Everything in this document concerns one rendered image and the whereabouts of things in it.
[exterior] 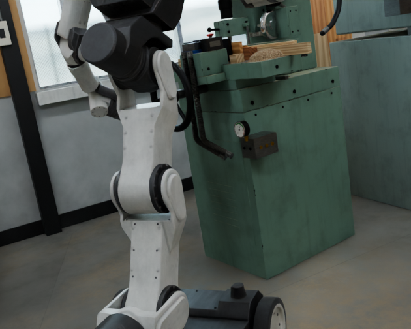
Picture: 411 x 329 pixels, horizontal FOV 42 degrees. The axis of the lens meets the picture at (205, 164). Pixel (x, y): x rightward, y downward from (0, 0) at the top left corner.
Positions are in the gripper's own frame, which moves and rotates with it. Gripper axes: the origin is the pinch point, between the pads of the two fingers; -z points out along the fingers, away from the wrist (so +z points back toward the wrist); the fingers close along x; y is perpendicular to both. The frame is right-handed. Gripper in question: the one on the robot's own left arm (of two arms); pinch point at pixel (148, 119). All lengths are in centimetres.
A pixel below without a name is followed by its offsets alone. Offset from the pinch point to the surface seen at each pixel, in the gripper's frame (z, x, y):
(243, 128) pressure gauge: -19.9, 30.3, 19.4
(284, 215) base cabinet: -59, 37, -7
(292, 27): -38, 1, 59
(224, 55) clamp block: -13.6, 3.8, 36.9
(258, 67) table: -15, 26, 41
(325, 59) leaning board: -159, -102, 51
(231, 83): -17.2, 12.6, 29.7
